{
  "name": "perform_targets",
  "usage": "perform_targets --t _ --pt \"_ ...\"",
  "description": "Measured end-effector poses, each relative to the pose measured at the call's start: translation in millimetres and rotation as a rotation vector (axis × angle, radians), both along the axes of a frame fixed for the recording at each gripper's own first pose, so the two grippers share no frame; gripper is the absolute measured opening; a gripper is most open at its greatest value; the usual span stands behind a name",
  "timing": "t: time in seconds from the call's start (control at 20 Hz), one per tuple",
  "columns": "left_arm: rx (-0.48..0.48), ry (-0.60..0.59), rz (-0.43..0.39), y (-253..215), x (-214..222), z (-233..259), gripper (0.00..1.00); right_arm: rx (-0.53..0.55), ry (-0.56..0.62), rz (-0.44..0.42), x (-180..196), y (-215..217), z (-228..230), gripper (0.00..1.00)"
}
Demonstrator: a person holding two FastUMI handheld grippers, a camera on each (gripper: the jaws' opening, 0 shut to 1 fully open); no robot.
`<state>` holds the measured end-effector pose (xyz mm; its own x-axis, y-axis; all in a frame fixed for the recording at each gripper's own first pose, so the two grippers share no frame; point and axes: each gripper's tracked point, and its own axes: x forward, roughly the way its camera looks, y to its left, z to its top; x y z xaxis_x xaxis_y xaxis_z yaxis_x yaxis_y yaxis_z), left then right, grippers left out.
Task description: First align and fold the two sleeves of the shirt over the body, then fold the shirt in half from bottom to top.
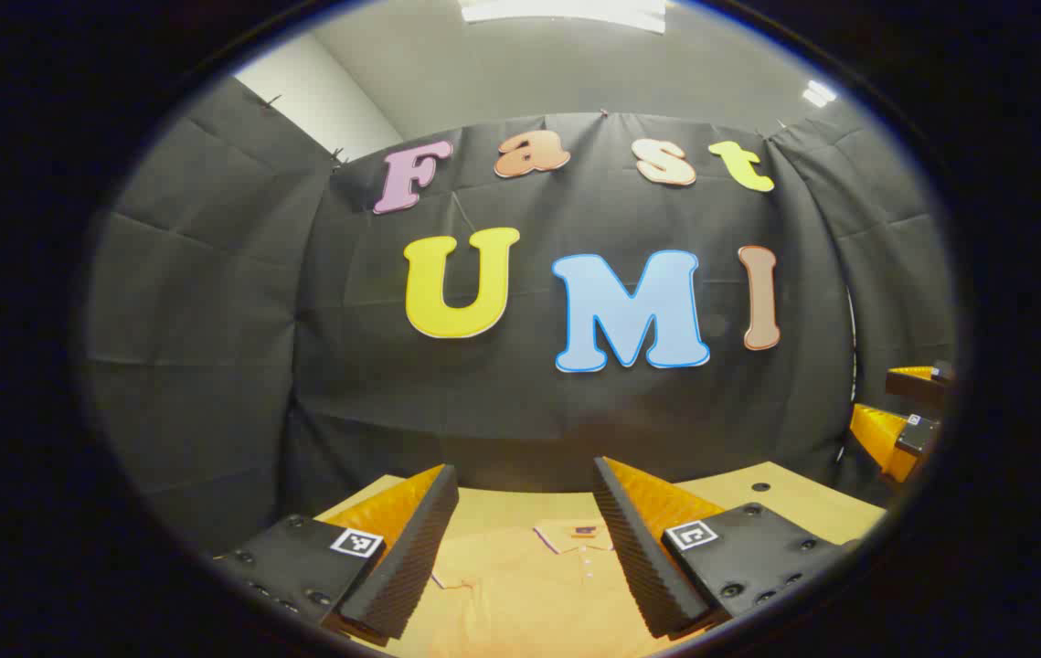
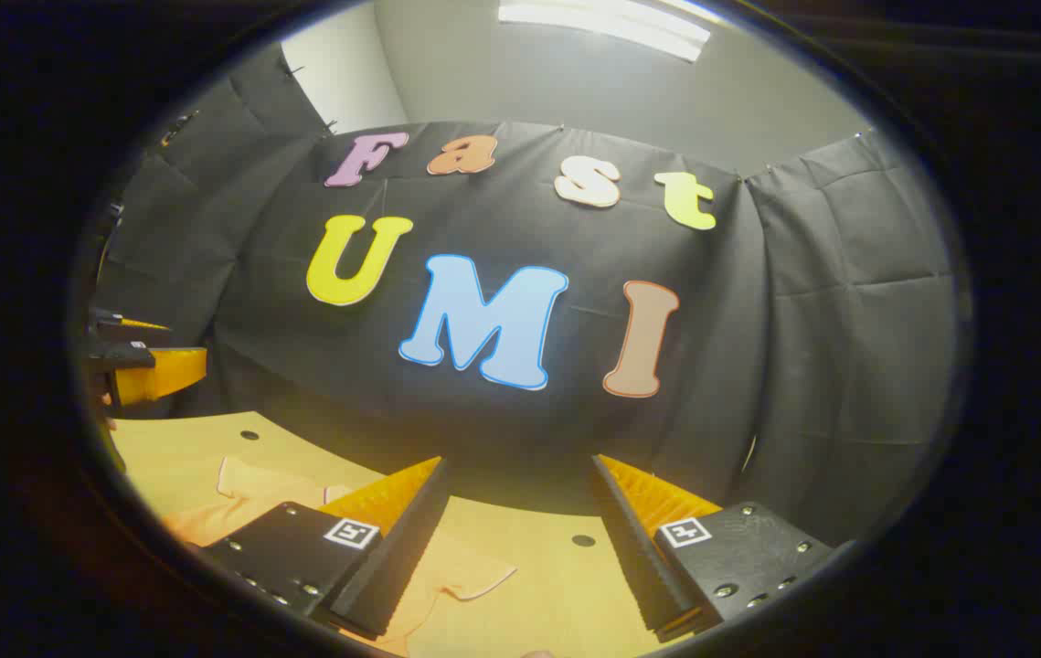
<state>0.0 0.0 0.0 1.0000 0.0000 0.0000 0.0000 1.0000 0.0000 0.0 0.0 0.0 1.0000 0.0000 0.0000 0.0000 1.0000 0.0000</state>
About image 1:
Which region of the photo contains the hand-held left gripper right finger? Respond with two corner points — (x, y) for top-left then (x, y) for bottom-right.
(593, 456), (859, 641)

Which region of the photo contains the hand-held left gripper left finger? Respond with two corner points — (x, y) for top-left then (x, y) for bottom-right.
(209, 463), (460, 645)

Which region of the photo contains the orange T-shirt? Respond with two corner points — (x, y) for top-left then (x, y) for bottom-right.
(392, 517), (695, 658)

